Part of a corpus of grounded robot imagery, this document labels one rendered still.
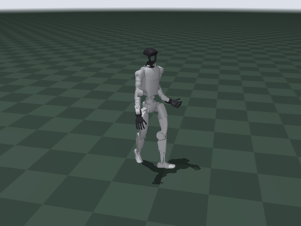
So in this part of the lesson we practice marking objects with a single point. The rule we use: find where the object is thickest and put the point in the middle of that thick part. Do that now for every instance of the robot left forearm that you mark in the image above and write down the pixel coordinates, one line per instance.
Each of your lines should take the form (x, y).
(162, 96)

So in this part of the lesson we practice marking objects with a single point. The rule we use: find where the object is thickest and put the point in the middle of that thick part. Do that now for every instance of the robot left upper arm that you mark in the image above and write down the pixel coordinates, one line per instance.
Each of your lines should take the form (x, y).
(161, 72)

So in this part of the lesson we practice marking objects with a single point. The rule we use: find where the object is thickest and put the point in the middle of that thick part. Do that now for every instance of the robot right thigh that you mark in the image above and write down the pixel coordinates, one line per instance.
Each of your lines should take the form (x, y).
(142, 133)

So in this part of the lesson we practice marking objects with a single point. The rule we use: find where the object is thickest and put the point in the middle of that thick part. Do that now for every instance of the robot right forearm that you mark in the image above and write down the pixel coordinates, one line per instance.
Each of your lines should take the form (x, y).
(137, 103)

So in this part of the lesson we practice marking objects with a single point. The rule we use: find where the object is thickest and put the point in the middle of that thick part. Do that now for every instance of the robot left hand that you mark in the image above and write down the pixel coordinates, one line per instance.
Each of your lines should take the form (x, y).
(174, 102)

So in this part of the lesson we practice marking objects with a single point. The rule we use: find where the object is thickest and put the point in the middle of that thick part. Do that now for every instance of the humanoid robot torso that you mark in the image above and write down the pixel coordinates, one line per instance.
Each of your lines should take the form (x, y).
(150, 86)

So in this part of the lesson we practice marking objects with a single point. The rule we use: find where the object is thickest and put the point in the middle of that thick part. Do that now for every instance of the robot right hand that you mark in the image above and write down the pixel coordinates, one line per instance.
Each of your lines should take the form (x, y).
(139, 120)

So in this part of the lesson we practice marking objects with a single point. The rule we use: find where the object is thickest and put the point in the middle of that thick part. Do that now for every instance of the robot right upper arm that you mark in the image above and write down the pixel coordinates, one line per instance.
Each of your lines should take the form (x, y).
(138, 81)

